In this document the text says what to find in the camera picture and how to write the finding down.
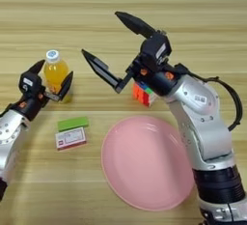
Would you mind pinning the orange juice bottle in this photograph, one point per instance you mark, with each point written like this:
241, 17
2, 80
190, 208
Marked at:
56, 71

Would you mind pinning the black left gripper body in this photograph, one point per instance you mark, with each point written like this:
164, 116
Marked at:
30, 105

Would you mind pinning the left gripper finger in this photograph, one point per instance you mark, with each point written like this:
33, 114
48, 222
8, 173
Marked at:
37, 67
66, 85

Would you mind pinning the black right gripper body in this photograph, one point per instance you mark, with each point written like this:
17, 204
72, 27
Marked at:
157, 77

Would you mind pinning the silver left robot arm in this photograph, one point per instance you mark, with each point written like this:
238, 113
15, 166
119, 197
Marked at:
11, 138

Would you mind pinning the green rectangular block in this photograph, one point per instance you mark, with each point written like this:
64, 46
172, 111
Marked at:
73, 124

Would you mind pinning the multicolour puzzle cube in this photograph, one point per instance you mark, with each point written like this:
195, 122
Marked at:
143, 95

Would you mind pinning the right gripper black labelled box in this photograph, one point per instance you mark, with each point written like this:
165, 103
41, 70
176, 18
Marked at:
156, 48

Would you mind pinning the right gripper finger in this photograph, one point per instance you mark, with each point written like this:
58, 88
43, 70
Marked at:
135, 24
99, 69

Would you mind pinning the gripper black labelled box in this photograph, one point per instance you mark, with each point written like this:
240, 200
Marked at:
156, 48
29, 82

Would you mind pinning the white and red card box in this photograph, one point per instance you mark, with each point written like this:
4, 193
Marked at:
70, 138

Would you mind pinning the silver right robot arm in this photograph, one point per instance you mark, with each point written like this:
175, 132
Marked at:
205, 129

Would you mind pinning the pink round plate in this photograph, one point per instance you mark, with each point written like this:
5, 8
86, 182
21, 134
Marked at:
144, 164

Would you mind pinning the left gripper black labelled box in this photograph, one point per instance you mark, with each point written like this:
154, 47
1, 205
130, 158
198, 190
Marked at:
29, 82

